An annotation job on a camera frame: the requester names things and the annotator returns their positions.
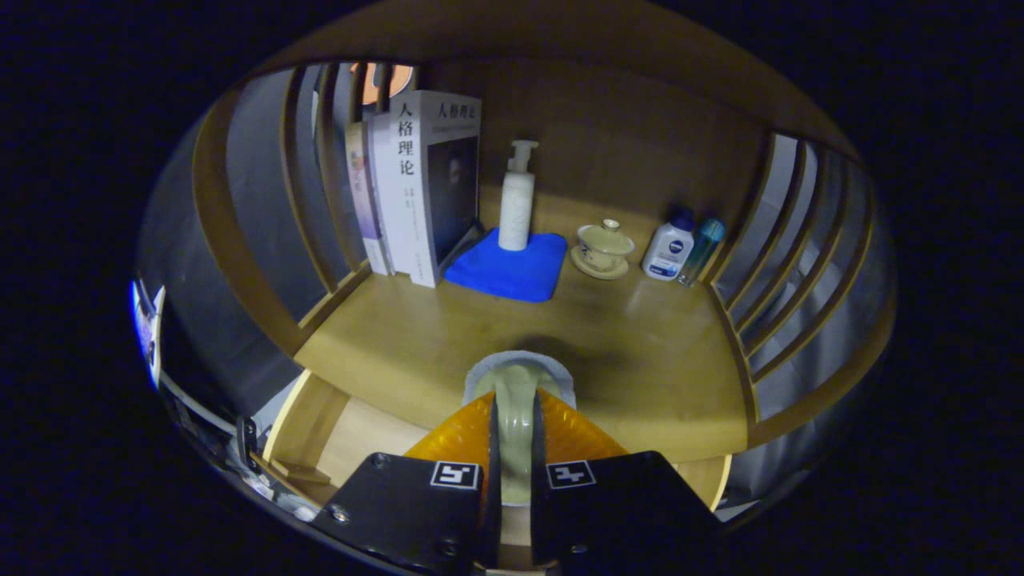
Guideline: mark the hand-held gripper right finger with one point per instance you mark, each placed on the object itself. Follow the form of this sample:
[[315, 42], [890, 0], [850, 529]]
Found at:
[[538, 512]]

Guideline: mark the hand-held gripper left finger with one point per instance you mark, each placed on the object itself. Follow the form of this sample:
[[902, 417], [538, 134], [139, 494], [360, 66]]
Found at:
[[494, 496]]

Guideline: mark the wooden drawer with black knob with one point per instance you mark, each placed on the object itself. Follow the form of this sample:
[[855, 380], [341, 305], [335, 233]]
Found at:
[[368, 432]]

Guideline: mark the wooden countertop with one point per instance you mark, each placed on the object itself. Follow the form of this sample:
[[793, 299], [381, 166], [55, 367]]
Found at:
[[640, 360]]

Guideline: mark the brown wooden cabinet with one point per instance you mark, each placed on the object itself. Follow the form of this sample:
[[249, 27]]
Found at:
[[624, 144]]

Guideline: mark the blue folded cloth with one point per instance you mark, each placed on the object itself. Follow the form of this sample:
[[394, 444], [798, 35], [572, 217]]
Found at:
[[512, 272]]

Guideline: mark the beige lidded teacup with saucer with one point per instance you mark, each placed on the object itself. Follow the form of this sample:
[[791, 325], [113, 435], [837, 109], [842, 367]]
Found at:
[[604, 246]]

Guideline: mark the white pump bottle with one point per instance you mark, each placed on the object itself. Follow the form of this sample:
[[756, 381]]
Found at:
[[517, 204]]

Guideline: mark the white lotion bottle blue cap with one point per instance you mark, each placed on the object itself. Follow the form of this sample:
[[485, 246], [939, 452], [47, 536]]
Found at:
[[669, 250]]

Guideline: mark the thin white book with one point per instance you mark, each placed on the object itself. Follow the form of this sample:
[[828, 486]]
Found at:
[[381, 200]]

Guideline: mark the teal slim bottle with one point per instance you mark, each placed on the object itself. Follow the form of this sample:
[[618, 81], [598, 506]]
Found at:
[[706, 240]]

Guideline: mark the thick white and black book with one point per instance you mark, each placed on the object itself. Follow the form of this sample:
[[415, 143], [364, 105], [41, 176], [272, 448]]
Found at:
[[420, 184]]

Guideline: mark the thin purple book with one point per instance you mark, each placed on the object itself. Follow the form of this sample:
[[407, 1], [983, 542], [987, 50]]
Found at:
[[362, 200]]

